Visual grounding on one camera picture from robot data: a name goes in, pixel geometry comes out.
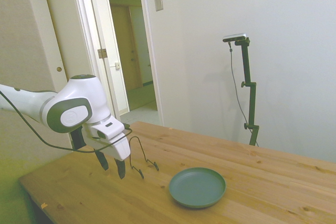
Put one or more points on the white door frame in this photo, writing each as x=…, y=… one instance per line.
x=149, y=51

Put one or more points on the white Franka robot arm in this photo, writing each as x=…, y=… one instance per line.
x=76, y=95

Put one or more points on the black jointed camera stand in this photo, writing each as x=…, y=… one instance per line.
x=252, y=103

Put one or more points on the brass door latch plate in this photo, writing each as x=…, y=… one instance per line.
x=117, y=65

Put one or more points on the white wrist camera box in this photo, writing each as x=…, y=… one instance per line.
x=110, y=129

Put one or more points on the brass door hinge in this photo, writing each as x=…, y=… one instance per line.
x=102, y=53

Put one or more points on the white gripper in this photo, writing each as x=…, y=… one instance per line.
x=119, y=149

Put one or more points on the teal round plate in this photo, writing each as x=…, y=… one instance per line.
x=197, y=187

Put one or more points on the beige wall switch plate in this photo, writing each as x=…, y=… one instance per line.
x=158, y=1

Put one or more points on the grey camera on stand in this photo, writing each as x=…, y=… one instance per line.
x=235, y=37

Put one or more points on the beige closet door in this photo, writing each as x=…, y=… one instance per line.
x=60, y=24

